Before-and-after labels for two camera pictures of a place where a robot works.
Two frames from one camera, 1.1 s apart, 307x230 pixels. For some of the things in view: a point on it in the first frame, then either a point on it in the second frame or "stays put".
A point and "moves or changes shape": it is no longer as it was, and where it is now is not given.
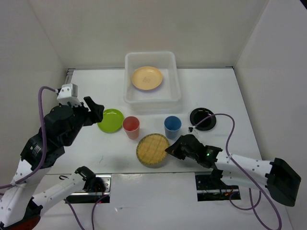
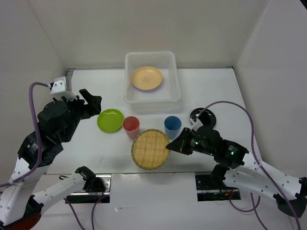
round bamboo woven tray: x=150 y=151 moves or changes shape
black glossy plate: x=199 y=114 stays put
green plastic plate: x=112 y=121 stays put
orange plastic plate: x=147 y=78 stays put
